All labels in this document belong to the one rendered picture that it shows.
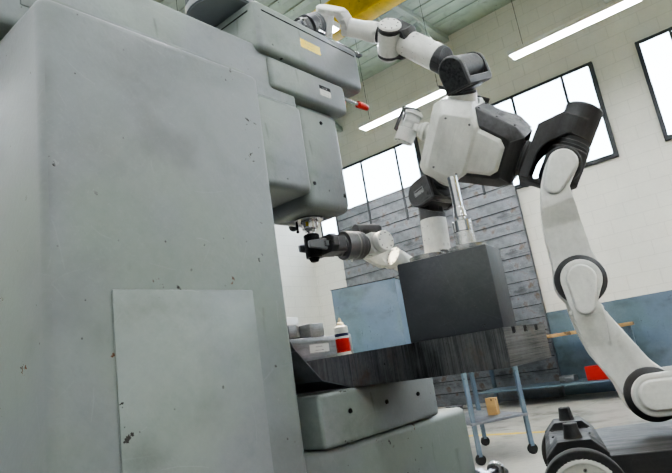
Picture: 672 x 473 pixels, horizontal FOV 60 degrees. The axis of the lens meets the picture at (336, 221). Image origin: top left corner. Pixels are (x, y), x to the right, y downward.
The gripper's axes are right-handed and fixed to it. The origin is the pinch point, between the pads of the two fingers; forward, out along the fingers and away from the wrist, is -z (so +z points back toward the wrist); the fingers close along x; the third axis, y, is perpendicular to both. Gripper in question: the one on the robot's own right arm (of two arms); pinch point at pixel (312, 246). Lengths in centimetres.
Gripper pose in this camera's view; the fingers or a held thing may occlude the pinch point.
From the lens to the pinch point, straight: 169.8
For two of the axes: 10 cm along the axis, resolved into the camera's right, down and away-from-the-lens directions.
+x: 5.6, -2.9, -7.7
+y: 1.6, 9.6, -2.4
